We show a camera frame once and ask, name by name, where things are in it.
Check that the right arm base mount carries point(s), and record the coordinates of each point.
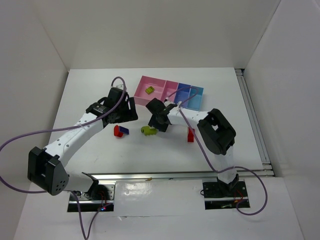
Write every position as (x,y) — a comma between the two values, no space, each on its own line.
(217,199)

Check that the aluminium front rail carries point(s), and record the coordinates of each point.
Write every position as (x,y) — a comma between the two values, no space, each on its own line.
(154,175)

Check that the red stepped lego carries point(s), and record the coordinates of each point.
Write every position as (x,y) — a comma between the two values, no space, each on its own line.
(190,135)

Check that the pink compartment tray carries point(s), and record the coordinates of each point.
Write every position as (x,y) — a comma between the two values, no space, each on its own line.
(162,89)

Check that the aluminium side rail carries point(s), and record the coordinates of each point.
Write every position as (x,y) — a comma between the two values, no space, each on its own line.
(264,156)

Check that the green stepped lego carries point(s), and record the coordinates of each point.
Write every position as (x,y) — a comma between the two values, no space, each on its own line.
(148,131)

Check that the dark blue flat lego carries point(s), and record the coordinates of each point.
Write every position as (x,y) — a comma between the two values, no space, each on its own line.
(124,130)

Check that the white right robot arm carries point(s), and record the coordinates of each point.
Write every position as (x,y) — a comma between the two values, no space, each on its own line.
(216,133)

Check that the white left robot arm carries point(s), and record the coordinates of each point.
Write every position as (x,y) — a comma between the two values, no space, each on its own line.
(46,166)

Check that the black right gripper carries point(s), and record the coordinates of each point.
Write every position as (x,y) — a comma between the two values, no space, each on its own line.
(158,116)

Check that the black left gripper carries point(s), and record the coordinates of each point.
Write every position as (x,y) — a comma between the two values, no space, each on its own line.
(129,110)

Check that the small green square lego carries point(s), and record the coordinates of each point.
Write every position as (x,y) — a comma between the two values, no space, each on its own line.
(149,90)

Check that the red rounded lego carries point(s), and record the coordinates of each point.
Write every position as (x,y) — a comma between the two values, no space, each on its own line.
(117,132)

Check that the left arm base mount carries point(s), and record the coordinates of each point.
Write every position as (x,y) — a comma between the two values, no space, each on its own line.
(104,199)

